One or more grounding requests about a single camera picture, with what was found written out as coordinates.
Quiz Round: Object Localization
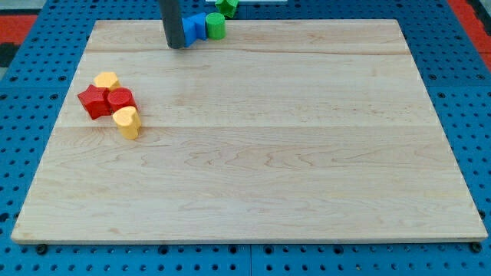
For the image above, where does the yellow heart block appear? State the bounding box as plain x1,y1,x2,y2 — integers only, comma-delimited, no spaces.
112,106,141,140

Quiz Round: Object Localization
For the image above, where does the red star block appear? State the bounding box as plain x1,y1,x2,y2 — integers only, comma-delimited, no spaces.
77,84,112,120

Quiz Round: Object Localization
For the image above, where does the blue angular block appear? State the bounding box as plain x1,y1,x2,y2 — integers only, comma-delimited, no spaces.
188,12,207,41

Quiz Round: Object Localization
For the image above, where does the red cylinder block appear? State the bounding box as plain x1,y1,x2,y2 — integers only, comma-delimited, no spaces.
107,87,137,113

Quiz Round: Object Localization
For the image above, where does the green star block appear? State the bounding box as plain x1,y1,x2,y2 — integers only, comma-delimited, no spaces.
215,0,239,18

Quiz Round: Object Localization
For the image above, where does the green cylinder block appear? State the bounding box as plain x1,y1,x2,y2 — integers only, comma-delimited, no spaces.
205,12,226,40

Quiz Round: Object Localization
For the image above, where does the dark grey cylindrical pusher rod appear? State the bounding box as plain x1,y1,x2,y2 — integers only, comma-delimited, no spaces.
158,0,186,49

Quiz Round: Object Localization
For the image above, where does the blue cube block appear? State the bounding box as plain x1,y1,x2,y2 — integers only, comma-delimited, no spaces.
182,18,196,48

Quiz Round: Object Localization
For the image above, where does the yellow hexagon block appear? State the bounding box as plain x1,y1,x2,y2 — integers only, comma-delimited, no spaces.
94,71,120,91

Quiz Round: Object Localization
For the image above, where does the light wooden board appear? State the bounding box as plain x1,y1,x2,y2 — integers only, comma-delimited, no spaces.
12,19,488,245

